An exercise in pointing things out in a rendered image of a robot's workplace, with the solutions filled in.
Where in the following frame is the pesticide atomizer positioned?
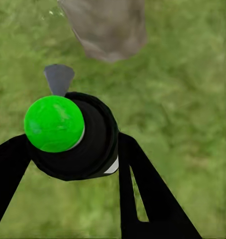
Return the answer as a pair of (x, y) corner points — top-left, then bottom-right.
(24, 62), (120, 181)

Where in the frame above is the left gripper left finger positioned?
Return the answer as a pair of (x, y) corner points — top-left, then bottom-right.
(0, 134), (31, 221)

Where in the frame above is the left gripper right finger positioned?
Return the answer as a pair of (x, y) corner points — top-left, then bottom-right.
(118, 133), (202, 239)

